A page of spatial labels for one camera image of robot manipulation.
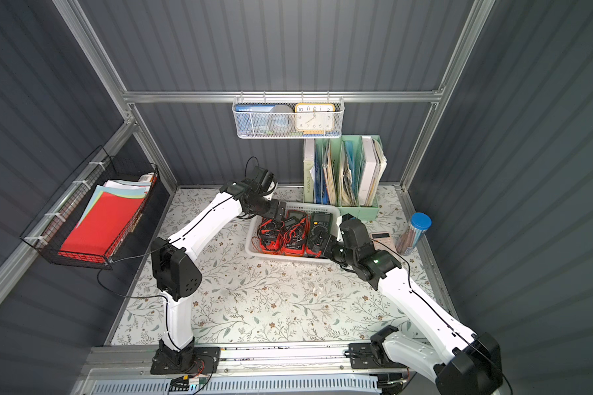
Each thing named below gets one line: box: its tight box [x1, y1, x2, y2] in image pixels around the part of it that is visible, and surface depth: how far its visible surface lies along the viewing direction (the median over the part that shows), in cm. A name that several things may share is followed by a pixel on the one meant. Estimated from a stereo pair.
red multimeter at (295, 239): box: [282, 209, 309, 257], surface depth 91 cm
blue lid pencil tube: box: [395, 212, 433, 256], surface depth 86 cm
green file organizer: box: [303, 134, 388, 221], surface depth 101 cm
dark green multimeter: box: [306, 211, 334, 259], surface depth 93 cm
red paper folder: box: [57, 190, 145, 263], surface depth 72 cm
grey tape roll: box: [266, 104, 295, 135], surface depth 89 cm
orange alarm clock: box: [294, 102, 336, 135], surface depth 90 cm
